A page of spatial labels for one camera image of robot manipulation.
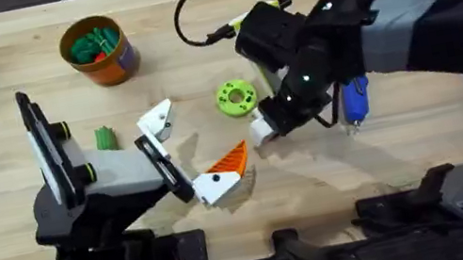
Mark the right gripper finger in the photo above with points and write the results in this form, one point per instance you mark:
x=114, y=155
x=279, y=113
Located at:
x=257, y=114
x=265, y=132

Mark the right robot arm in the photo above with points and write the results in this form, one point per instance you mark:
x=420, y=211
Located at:
x=442, y=26

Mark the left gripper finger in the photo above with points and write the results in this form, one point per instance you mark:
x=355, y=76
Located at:
x=217, y=185
x=158, y=119

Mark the green vegetable toy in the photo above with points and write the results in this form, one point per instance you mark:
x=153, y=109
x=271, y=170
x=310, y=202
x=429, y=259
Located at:
x=105, y=139

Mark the green disc with holes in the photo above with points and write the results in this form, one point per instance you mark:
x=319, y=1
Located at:
x=236, y=97

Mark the orange tub with toys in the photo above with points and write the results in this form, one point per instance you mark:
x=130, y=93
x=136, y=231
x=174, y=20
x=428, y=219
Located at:
x=101, y=52

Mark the left gripper body, grey and black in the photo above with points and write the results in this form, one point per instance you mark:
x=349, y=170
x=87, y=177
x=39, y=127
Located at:
x=124, y=170

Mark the right gripper body, black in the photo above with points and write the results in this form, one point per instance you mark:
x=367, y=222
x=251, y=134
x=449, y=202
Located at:
x=317, y=72

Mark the blue electric screwdriver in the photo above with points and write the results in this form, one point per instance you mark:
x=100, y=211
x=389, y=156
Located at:
x=355, y=98

